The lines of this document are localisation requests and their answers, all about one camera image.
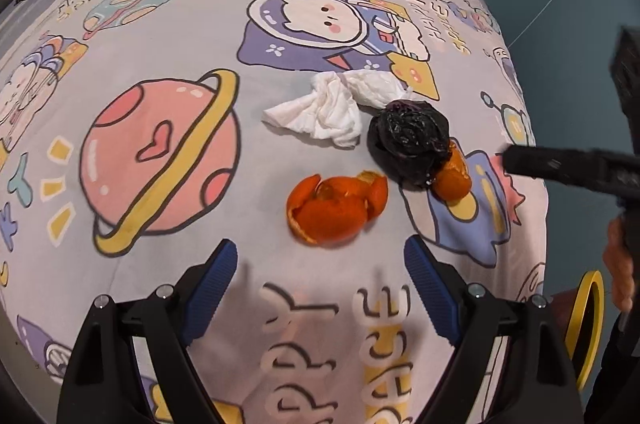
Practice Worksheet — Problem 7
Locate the person's right hand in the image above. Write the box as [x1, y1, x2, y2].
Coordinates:
[602, 218, 637, 311]

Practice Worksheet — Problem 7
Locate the crumpled white tissue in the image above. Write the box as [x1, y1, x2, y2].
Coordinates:
[262, 70, 416, 150]

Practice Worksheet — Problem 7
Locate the yellow-rimmed black trash bin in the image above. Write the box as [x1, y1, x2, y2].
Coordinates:
[564, 270, 607, 392]

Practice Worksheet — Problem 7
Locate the small orange peel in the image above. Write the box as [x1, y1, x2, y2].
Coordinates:
[431, 139, 473, 201]

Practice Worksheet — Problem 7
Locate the cartoon printed bed sheet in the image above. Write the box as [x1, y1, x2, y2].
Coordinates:
[0, 0, 551, 424]

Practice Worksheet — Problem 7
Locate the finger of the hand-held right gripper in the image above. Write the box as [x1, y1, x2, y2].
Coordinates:
[609, 26, 640, 145]
[502, 143, 640, 207]

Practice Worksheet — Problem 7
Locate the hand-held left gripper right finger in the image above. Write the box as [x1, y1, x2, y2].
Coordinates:
[404, 235, 586, 424]

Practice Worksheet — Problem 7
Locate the large orange peel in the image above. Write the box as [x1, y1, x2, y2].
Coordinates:
[286, 170, 390, 247]

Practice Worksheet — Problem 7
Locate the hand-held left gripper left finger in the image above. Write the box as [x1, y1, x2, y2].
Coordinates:
[56, 240, 238, 424]

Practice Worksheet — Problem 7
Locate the black plastic bag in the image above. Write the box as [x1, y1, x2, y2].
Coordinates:
[367, 100, 451, 191]

